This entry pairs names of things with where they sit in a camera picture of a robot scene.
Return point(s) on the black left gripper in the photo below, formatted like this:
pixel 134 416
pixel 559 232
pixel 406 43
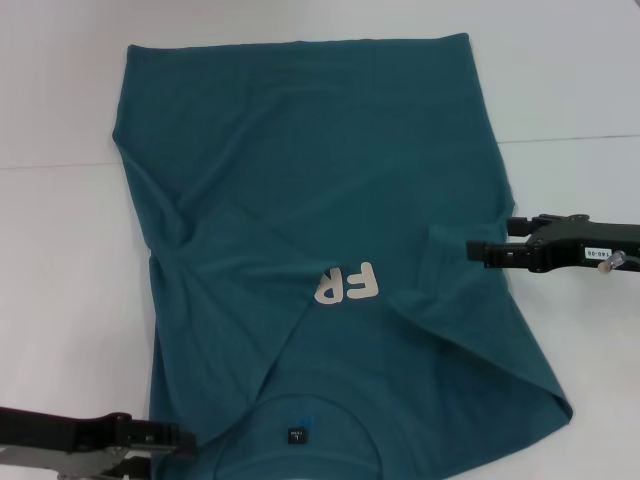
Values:
pixel 60 437

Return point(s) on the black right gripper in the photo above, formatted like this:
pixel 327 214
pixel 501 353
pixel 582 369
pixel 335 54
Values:
pixel 585 247

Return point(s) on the teal blue printed t-shirt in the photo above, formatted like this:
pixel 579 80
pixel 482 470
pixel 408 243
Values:
pixel 325 150

